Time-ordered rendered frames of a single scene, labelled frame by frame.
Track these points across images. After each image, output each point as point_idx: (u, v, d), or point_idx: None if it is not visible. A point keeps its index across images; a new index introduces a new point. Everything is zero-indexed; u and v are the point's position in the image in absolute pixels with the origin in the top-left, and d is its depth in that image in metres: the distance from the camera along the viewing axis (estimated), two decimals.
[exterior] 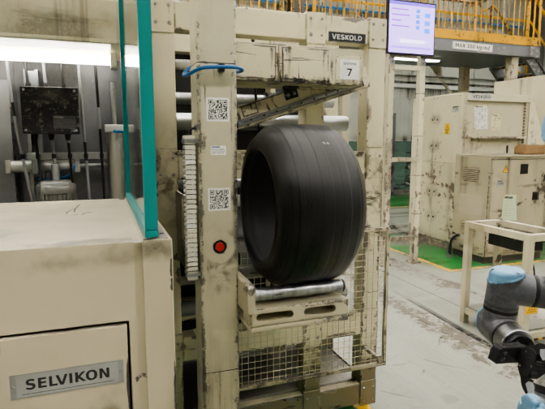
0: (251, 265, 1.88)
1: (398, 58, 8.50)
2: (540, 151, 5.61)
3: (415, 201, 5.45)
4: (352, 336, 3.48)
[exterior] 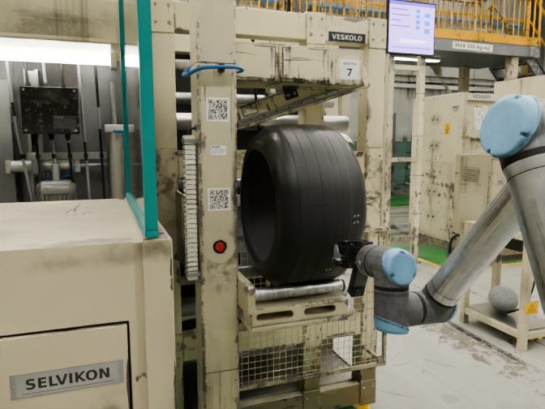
0: None
1: (398, 58, 8.50)
2: None
3: (415, 201, 5.45)
4: (352, 336, 3.48)
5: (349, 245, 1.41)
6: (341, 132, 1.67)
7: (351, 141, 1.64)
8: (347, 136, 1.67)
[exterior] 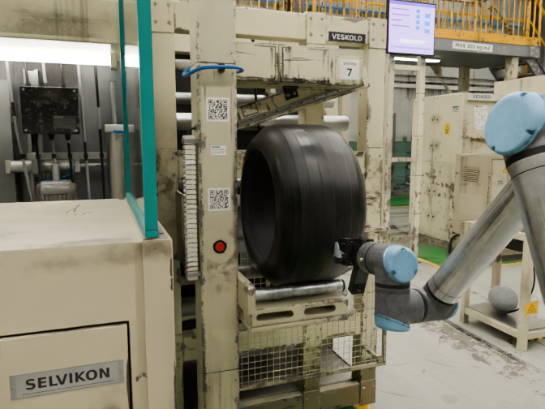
0: None
1: (398, 58, 8.50)
2: None
3: (415, 201, 5.45)
4: (352, 336, 3.48)
5: (349, 243, 1.40)
6: (350, 266, 1.64)
7: (349, 270, 1.70)
8: (354, 265, 1.67)
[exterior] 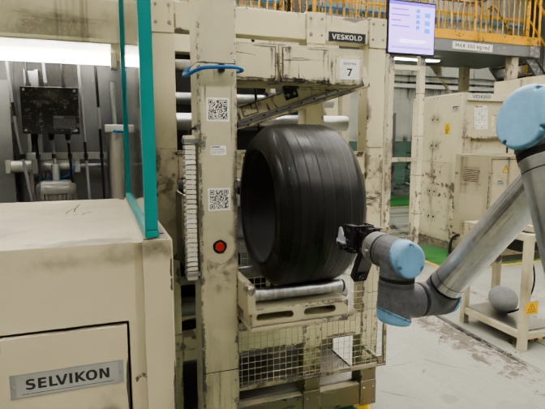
0: (252, 269, 1.87)
1: (398, 58, 8.50)
2: None
3: (415, 201, 5.45)
4: (352, 336, 3.48)
5: (354, 230, 1.37)
6: None
7: None
8: None
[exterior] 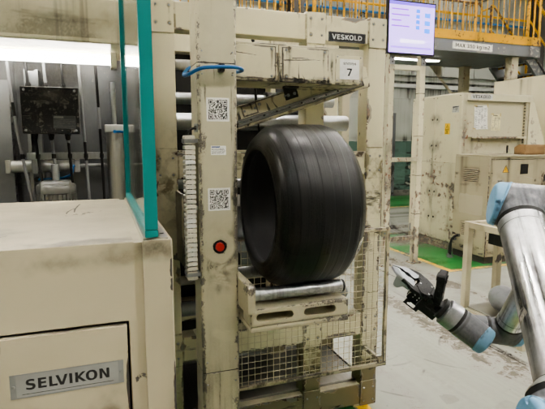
0: (251, 277, 1.88)
1: (398, 58, 8.50)
2: (540, 151, 5.61)
3: (415, 201, 5.45)
4: (352, 336, 3.48)
5: None
6: (360, 241, 1.57)
7: (358, 250, 1.62)
8: (362, 241, 1.60)
